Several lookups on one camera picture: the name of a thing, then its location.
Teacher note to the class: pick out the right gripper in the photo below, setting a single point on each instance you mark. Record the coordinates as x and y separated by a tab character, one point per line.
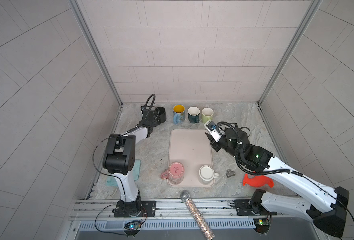
212	141

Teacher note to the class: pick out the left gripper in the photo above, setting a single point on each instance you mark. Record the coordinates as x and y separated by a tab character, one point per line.
153	123

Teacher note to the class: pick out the black mug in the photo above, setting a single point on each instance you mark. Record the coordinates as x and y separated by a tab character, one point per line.
161	117

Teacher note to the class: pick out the iridescent blue butterfly mug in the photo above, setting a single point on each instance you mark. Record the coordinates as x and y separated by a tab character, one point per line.
179	114

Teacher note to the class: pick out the light green mug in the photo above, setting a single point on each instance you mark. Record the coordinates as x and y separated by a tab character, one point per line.
207	114

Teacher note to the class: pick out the white mug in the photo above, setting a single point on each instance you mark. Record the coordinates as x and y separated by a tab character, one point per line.
207	175

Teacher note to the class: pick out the dark green mug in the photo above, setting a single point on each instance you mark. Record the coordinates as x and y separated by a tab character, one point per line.
194	115

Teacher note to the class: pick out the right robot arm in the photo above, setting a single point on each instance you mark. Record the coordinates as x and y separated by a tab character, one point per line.
324	206

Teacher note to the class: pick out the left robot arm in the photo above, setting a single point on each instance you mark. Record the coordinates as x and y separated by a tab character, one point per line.
119	160

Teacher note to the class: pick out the pink glass mug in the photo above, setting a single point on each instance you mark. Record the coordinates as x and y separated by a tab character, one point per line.
174	174

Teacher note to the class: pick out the small metal clip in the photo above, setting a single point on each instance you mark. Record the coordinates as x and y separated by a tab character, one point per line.
230	173

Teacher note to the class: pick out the beige plastic tray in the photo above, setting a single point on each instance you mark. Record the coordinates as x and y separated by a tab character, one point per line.
192	149

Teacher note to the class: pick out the red shark plush toy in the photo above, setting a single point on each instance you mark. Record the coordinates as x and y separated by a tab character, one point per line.
257	181

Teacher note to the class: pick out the glitter tube with silver cap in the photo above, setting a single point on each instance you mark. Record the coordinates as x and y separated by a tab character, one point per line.
201	222

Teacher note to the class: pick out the teal folded cloth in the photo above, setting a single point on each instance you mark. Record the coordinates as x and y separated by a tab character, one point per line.
111	181

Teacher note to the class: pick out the right circuit board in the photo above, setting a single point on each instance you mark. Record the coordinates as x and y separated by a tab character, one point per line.
262	226

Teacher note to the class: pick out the circuit board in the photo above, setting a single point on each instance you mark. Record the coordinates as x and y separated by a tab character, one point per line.
262	226
132	226

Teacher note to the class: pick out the left circuit board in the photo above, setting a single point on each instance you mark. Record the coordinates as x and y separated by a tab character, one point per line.
132	226

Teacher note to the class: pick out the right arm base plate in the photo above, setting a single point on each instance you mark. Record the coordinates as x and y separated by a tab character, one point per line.
245	208

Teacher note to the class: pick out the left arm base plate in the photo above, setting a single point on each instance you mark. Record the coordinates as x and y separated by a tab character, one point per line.
134	209

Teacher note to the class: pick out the aluminium rail frame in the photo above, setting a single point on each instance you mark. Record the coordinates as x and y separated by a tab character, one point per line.
209	208

